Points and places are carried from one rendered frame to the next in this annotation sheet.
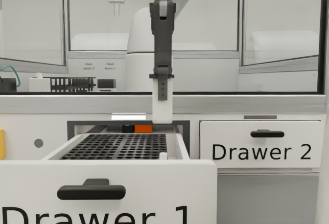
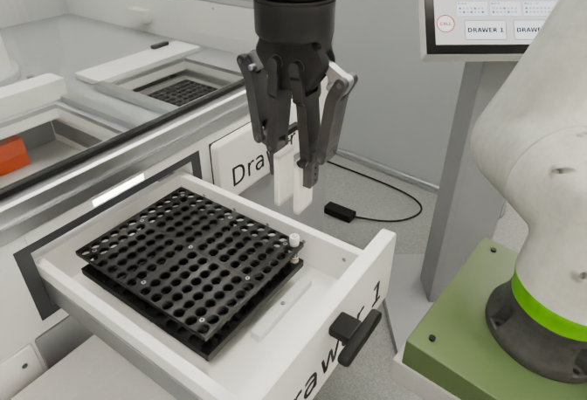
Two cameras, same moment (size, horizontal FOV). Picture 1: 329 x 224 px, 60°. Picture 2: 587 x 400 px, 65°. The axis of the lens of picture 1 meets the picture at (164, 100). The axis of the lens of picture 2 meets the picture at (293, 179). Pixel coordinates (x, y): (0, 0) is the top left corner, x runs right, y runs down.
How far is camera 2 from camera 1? 0.48 m
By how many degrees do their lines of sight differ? 58
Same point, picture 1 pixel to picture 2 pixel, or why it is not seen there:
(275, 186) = not seen: hidden behind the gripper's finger
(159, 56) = (331, 144)
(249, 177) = (260, 182)
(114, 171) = (345, 300)
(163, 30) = (340, 112)
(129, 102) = (116, 167)
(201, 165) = (390, 240)
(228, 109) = (238, 114)
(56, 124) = not seen: outside the picture
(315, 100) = not seen: hidden behind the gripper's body
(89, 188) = (364, 334)
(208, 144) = (227, 171)
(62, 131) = (10, 277)
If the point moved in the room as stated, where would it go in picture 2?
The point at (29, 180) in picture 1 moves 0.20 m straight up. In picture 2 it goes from (287, 380) to (286, 199)
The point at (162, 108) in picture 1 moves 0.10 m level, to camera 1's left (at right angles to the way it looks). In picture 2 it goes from (306, 192) to (248, 238)
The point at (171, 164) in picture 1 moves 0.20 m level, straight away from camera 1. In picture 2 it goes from (376, 257) to (245, 195)
